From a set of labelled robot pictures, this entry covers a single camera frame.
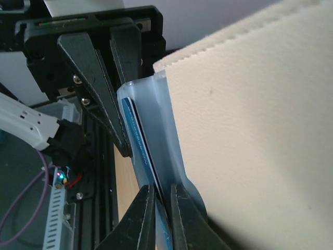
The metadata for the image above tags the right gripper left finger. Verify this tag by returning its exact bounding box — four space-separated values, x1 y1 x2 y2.
96 183 156 250

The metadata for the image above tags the white card holder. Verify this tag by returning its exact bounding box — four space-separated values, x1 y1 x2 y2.
118 1 332 249

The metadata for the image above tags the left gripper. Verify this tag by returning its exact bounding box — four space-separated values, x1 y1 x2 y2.
14 5 166 157

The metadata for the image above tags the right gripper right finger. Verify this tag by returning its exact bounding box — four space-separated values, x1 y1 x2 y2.
171 184 230 249

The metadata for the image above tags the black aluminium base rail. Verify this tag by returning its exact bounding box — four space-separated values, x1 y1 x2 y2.
67 115 119 249

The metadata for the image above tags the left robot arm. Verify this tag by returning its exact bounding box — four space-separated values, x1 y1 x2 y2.
1 1 166 173

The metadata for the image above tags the white slotted cable duct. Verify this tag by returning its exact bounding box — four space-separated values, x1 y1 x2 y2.
41 100 81 250

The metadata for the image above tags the blue credit card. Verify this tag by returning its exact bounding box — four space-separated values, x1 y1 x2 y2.
120 97 173 249

